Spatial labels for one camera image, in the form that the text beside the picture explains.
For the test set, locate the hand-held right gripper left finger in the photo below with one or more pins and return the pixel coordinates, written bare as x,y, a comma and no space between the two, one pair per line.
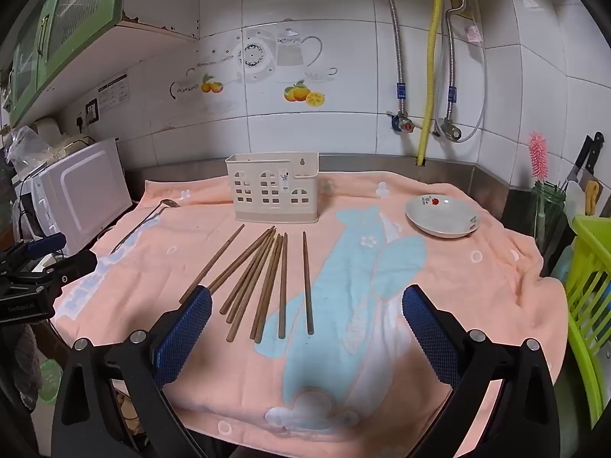
184,338

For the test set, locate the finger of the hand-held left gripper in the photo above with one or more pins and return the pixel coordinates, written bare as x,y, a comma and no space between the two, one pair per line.
43,242
76,267

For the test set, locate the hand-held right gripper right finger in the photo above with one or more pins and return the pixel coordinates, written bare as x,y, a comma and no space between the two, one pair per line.
429,338

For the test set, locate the set of wooden chopsticks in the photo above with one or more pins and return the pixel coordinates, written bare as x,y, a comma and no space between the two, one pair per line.
283,286

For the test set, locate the beige plastic utensil holder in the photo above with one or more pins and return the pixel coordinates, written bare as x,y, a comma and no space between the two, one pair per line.
267,171

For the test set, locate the person's left forearm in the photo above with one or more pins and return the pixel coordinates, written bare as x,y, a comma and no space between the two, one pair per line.
26,358

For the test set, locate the white microwave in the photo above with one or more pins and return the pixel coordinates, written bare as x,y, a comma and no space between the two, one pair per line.
81,191

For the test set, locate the peach printed towel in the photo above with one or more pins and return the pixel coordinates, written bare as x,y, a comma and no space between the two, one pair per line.
477,286

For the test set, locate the green plastic object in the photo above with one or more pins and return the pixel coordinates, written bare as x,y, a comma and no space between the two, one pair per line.
47,386

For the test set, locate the clear plastic bag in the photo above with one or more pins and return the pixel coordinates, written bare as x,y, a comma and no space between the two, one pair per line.
21,145

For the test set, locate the metal spoon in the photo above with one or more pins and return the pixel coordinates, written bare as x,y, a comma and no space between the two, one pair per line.
171,203

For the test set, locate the white rounded appliance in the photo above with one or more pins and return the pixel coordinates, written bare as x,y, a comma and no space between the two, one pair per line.
47,126

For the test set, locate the white flower print plate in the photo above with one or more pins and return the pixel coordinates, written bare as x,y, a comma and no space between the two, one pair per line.
439,219

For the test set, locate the black plug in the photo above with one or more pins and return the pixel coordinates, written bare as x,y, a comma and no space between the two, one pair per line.
79,124

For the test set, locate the instruction sticker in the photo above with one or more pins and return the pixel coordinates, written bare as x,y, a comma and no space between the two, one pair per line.
113,93

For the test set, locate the green glass jar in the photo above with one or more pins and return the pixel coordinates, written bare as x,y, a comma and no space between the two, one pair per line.
549,214

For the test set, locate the green plastic basket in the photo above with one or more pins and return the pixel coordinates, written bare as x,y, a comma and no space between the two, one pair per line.
589,272

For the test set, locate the metal valve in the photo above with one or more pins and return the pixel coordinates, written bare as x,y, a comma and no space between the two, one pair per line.
448,129

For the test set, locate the pink bottle brush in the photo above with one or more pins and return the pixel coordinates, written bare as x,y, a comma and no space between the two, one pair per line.
538,152

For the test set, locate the yellow kitchen tool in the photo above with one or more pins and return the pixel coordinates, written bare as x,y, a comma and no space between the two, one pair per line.
591,195

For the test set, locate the pink label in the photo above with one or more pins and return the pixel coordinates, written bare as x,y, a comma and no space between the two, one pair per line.
472,33

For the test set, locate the black wall socket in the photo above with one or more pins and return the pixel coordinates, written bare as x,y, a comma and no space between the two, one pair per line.
91,110

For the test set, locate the green wall cabinet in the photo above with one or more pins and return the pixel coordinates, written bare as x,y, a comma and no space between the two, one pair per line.
71,19

